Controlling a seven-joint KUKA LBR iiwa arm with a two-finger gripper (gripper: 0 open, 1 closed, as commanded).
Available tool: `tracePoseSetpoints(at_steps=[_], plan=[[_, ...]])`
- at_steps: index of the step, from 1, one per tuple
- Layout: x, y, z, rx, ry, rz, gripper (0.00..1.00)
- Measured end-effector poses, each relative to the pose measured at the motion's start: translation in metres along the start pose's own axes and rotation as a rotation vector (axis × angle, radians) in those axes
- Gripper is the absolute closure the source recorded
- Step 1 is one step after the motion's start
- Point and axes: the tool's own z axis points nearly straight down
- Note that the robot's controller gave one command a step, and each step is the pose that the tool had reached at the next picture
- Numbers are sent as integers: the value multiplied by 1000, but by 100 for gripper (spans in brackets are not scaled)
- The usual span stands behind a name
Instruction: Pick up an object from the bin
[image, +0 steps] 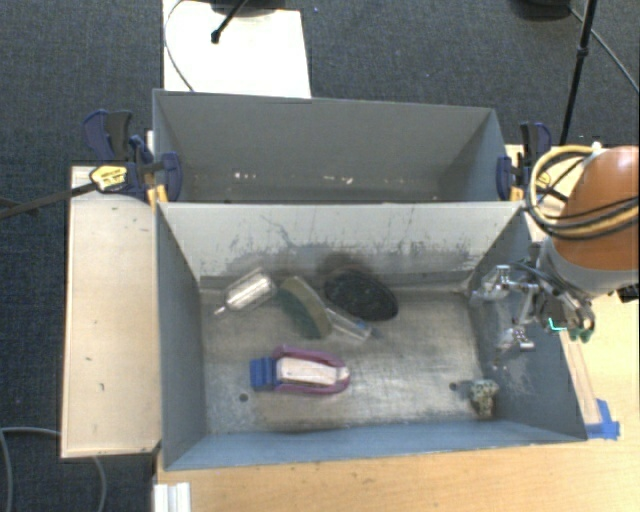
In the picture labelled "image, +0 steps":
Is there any green and yellow sponge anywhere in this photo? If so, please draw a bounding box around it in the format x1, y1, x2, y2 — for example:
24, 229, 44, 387
277, 275, 334, 341

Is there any grey metal bin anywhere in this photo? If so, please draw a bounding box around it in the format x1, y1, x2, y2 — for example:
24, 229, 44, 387
151, 88, 590, 473

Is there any clear plastic tube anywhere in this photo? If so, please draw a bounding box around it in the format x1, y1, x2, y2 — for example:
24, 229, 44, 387
325, 306, 385, 346

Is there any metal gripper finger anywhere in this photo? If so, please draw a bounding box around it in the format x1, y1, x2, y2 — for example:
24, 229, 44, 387
493, 325, 536, 362
468, 264, 524, 308

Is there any black oval dish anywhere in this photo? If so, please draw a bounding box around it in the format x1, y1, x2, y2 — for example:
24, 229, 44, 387
323, 269, 400, 324

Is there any clear glass bottle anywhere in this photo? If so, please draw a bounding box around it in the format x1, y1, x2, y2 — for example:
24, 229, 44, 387
213, 267, 279, 317

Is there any pale wood board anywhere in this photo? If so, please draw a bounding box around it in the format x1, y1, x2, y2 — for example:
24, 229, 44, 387
60, 164, 164, 460

